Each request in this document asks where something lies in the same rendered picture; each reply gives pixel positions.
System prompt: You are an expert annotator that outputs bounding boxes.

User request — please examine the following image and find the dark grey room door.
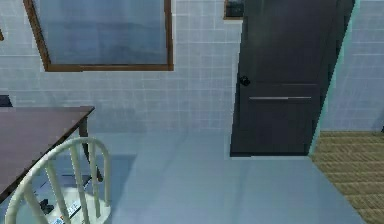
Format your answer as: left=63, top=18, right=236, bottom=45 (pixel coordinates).
left=229, top=0, right=356, bottom=158

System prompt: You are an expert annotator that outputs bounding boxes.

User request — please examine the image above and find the small brown framed picture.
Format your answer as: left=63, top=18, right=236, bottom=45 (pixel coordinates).
left=223, top=0, right=245, bottom=21

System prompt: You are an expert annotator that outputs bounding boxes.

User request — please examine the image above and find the brown framed window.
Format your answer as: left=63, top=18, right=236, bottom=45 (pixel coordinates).
left=22, top=0, right=175, bottom=73

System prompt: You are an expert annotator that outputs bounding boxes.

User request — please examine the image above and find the white spindle back chair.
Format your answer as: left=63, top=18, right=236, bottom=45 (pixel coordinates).
left=4, top=136, right=112, bottom=224

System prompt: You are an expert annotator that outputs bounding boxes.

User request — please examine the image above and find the dark brown wooden table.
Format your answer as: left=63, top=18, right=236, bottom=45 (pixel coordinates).
left=0, top=105, right=104, bottom=205

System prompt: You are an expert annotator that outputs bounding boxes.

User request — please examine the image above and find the small dark blue object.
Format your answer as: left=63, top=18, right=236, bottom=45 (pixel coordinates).
left=0, top=94, right=14, bottom=108

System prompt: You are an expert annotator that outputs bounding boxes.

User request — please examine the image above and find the silver door bar handle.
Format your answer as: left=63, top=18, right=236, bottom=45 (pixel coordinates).
left=248, top=95, right=313, bottom=101

